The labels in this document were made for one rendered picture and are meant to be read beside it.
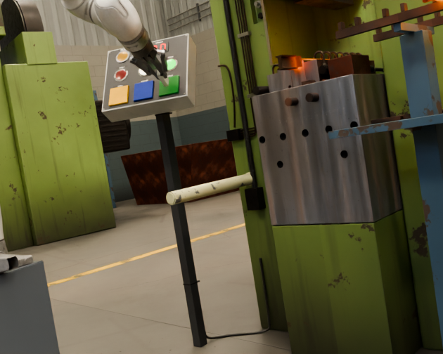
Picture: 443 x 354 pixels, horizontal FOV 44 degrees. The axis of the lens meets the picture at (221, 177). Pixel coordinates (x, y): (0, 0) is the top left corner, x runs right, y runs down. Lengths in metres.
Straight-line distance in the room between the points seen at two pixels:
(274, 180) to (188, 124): 9.68
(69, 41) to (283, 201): 9.12
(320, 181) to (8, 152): 4.95
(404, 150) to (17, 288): 1.24
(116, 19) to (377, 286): 1.11
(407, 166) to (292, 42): 0.69
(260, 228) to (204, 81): 8.98
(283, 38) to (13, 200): 4.65
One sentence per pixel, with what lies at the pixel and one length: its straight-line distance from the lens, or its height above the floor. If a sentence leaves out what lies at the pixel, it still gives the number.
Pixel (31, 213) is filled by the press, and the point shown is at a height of 0.36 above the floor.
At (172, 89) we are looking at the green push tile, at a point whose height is 0.99.
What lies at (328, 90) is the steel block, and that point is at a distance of 1.73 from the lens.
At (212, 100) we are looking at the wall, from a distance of 10.92.
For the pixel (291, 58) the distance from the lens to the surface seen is 1.83.
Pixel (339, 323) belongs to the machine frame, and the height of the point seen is 0.14.
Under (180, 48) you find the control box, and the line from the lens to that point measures 2.10.
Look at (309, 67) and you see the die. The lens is 1.84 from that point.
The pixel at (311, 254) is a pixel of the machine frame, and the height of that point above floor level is 0.37.
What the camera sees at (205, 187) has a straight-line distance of 1.95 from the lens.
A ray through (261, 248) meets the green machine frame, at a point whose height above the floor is 0.34.
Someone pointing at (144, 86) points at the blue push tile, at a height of 1.03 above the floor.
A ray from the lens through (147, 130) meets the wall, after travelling 11.27.
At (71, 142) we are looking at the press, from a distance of 6.49.
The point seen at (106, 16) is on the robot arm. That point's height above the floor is 1.19.
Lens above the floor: 0.77
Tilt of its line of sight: 3 degrees down
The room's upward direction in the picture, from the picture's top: 9 degrees counter-clockwise
